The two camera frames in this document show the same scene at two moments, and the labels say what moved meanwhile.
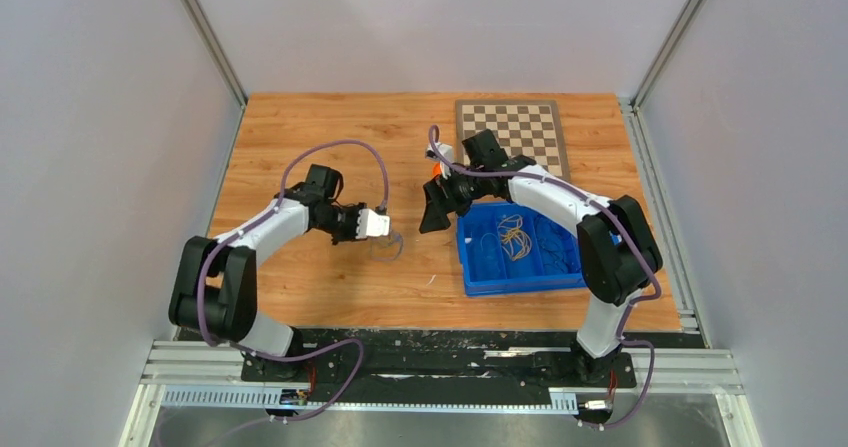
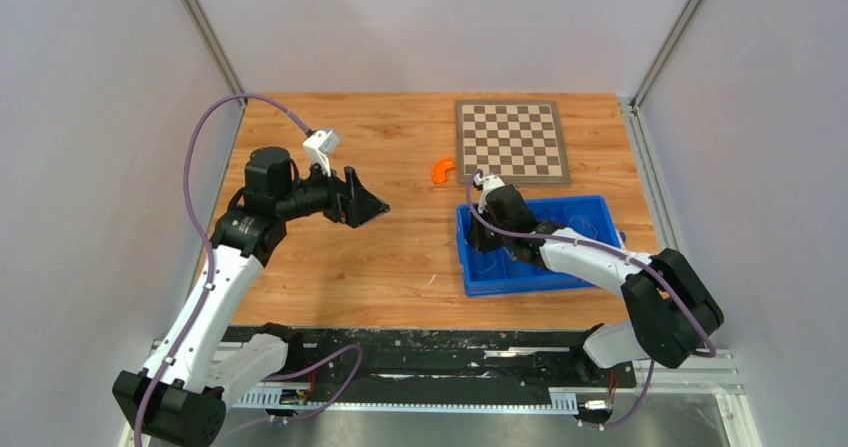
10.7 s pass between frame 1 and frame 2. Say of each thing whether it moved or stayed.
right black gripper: moved
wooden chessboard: stayed
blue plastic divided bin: stayed
